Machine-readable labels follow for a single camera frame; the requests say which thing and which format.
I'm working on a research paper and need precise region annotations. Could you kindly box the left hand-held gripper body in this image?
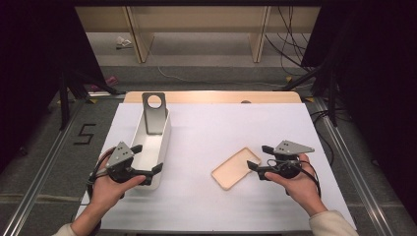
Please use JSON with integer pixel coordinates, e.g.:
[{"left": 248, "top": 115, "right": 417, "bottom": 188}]
[{"left": 104, "top": 141, "right": 154, "bottom": 187}]

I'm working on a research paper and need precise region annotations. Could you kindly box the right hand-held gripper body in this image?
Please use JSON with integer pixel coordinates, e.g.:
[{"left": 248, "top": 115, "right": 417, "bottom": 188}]
[{"left": 256, "top": 140, "right": 316, "bottom": 181}]

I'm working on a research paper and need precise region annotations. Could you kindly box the white plastic bin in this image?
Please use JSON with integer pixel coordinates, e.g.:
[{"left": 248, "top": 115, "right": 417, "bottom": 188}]
[{"left": 129, "top": 107, "right": 172, "bottom": 191}]

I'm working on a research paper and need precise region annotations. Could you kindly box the beige phone case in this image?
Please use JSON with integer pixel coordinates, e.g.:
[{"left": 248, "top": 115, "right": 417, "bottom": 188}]
[{"left": 210, "top": 147, "right": 263, "bottom": 191}]

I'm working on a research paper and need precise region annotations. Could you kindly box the grey phone case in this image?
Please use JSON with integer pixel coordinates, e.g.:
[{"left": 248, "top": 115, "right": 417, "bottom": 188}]
[{"left": 142, "top": 91, "right": 169, "bottom": 136}]

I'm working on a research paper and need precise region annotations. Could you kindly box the person's left hand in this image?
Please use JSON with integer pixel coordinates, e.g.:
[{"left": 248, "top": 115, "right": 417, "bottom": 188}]
[{"left": 88, "top": 148, "right": 147, "bottom": 214}]

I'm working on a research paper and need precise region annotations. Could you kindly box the person's right hand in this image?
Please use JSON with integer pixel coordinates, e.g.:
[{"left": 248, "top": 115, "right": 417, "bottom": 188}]
[{"left": 264, "top": 153, "right": 328, "bottom": 218}]

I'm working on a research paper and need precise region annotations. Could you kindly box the white table cover sheet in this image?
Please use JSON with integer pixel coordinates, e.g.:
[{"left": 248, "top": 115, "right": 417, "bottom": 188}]
[{"left": 74, "top": 102, "right": 358, "bottom": 231}]

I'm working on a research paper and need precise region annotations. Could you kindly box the black tripod stand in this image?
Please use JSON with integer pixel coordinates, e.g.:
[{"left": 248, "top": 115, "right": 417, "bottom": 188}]
[
  {"left": 58, "top": 70, "right": 127, "bottom": 132},
  {"left": 281, "top": 65, "right": 339, "bottom": 128}
]

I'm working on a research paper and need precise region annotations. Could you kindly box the pink packet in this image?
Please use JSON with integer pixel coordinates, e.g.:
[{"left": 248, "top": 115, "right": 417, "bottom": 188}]
[{"left": 89, "top": 75, "right": 118, "bottom": 92}]

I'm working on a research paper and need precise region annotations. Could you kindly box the crumpled white paper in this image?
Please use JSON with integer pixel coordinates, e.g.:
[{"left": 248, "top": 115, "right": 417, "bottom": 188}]
[{"left": 115, "top": 35, "right": 133, "bottom": 50}]

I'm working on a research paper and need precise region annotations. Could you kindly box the black curtain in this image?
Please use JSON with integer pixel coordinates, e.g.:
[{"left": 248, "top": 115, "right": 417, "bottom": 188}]
[
  {"left": 0, "top": 0, "right": 106, "bottom": 173},
  {"left": 300, "top": 0, "right": 417, "bottom": 215}
]

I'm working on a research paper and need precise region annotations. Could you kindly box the beige wooden shelf unit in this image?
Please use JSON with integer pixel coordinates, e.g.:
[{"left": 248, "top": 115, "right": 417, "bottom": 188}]
[{"left": 74, "top": 6, "right": 322, "bottom": 64}]

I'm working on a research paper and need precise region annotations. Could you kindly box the left hand-held gripper cable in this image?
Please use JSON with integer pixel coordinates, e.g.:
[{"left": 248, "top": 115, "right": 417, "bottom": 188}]
[{"left": 86, "top": 153, "right": 126, "bottom": 236}]

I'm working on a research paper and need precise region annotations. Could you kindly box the hand-held gripper cable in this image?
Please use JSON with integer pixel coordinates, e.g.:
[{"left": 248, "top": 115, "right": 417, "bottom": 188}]
[
  {"left": 267, "top": 158, "right": 323, "bottom": 200},
  {"left": 86, "top": 153, "right": 126, "bottom": 236}
]

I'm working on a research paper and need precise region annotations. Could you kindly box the right hand-held gripper cable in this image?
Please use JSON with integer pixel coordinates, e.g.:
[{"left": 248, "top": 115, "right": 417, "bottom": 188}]
[{"left": 267, "top": 158, "right": 323, "bottom": 200}]

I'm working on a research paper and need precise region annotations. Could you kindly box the thin black floor cable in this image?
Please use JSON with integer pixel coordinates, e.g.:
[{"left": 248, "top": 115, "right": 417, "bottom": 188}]
[{"left": 309, "top": 109, "right": 348, "bottom": 166}]

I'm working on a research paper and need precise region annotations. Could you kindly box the aluminium floor rail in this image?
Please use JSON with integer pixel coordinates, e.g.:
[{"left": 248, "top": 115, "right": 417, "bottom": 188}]
[
  {"left": 313, "top": 97, "right": 396, "bottom": 236},
  {"left": 0, "top": 99, "right": 85, "bottom": 236}
]

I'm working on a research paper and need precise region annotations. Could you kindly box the white floor cable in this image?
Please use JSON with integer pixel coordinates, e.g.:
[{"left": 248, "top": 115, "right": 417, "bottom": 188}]
[{"left": 156, "top": 65, "right": 313, "bottom": 89}]

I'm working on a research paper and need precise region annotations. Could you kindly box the bundle of black cables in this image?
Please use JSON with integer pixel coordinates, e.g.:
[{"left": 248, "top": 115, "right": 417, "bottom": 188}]
[{"left": 265, "top": 6, "right": 316, "bottom": 77}]

